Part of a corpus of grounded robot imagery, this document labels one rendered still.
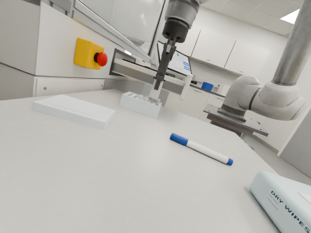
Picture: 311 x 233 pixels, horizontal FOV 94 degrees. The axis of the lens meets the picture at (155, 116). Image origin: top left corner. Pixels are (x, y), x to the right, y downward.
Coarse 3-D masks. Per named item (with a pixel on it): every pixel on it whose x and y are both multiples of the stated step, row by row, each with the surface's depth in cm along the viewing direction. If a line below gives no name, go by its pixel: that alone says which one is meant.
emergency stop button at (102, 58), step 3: (99, 54) 41; (102, 54) 41; (105, 54) 42; (99, 57) 40; (102, 57) 41; (105, 57) 42; (99, 60) 41; (102, 60) 41; (105, 60) 42; (99, 63) 41; (102, 63) 42; (105, 63) 43; (102, 66) 43
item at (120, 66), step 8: (120, 64) 62; (128, 64) 62; (120, 72) 63; (128, 72) 62; (136, 72) 62; (144, 72) 61; (152, 72) 61; (144, 80) 62; (152, 80) 61; (168, 80) 60; (176, 80) 60; (168, 88) 61; (176, 88) 60
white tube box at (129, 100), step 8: (128, 96) 44; (136, 96) 49; (120, 104) 45; (128, 104) 44; (136, 104) 44; (144, 104) 44; (152, 104) 44; (160, 104) 49; (144, 112) 45; (152, 112) 44
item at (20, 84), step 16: (0, 64) 33; (0, 80) 34; (16, 80) 33; (32, 80) 32; (48, 80) 35; (64, 80) 40; (80, 80) 46; (96, 80) 55; (112, 80) 68; (128, 80) 88; (0, 96) 35; (16, 96) 34; (32, 96) 33
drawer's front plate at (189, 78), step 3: (189, 75) 57; (192, 75) 57; (186, 78) 77; (189, 78) 57; (186, 81) 57; (189, 81) 57; (186, 84) 58; (189, 84) 57; (186, 87) 58; (183, 90) 58; (186, 90) 58; (183, 93) 59; (180, 96) 59; (183, 96) 59; (180, 99) 60; (183, 99) 59
